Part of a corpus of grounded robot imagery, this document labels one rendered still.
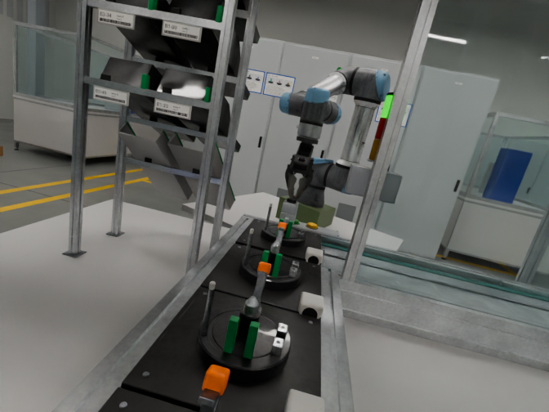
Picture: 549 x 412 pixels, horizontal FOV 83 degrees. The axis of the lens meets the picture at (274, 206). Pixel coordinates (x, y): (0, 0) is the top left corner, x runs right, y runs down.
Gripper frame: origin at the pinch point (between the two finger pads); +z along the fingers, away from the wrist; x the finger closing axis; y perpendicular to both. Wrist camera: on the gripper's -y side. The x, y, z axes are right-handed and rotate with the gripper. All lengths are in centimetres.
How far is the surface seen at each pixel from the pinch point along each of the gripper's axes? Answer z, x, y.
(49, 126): 54, 429, 358
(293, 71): -87, 46, 292
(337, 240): 11.5, -18.0, 2.7
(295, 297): 10.4, -6.6, -43.5
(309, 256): 9.4, -8.4, -22.9
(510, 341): 16, -60, -27
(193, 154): -9.6, 28.7, -19.3
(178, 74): -29, 33, -25
